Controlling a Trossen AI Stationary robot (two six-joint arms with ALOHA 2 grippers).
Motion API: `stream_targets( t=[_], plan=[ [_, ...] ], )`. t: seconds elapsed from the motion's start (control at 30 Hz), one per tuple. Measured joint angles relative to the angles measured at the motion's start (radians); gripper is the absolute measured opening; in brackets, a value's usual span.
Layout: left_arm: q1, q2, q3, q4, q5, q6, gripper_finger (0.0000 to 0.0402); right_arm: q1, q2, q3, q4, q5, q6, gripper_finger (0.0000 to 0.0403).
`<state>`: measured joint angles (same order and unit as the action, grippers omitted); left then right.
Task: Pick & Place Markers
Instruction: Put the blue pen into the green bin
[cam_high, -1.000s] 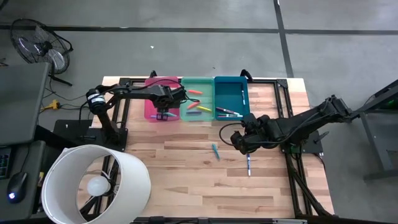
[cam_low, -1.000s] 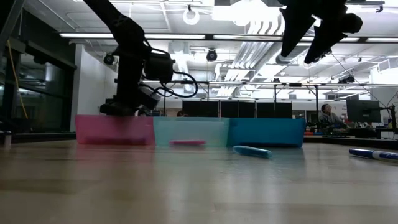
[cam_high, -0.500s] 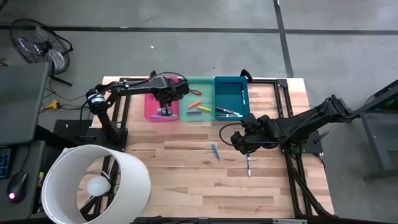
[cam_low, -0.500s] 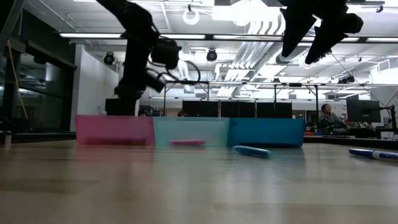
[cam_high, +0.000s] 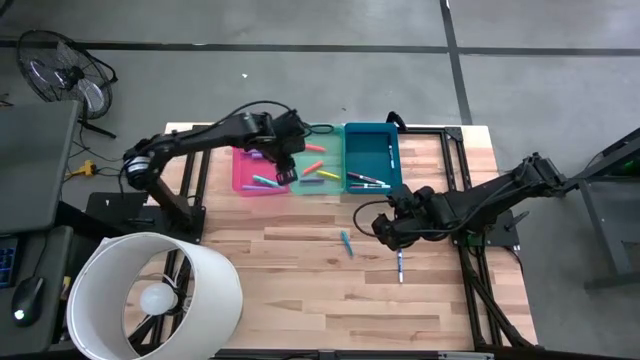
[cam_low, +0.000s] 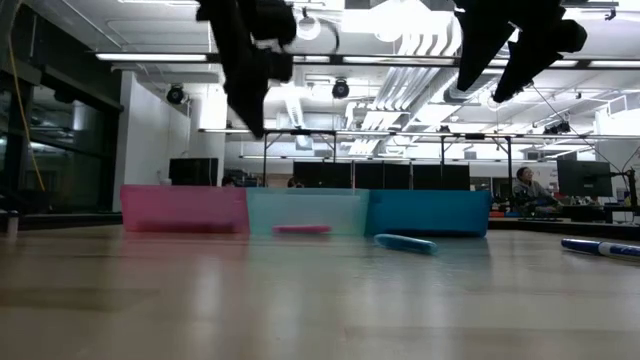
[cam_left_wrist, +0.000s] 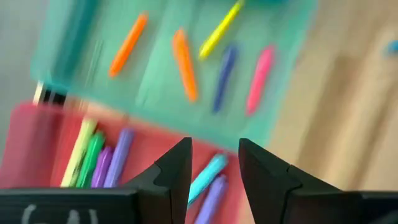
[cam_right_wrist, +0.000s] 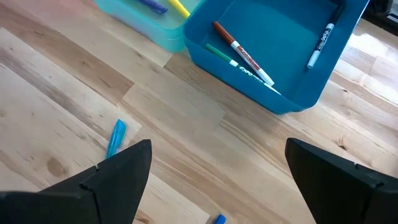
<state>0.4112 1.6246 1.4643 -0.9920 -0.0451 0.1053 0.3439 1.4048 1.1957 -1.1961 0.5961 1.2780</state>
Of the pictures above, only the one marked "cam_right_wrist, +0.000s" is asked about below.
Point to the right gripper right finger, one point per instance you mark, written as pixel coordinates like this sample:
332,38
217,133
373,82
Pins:
342,193

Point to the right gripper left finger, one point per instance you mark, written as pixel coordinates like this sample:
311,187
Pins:
93,196

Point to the teal highlighter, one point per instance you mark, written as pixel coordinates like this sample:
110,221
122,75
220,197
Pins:
116,137

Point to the blue whiteboard marker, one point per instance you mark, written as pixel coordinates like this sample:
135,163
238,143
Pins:
220,219

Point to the white blue marker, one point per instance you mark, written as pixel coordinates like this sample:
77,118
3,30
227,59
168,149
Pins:
323,37

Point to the brown whiteboard marker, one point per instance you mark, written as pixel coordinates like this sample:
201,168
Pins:
242,51

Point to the green whiteboard marker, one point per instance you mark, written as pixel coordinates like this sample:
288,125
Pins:
219,53

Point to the dark purple highlighter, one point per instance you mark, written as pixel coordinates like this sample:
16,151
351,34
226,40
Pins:
155,6

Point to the yellow highlighter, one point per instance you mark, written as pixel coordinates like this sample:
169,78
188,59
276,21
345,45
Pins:
180,7

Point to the blue plastic bin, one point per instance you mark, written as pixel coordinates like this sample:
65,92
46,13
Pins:
280,37

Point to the translucent green plastic bin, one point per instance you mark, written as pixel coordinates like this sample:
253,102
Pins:
149,28

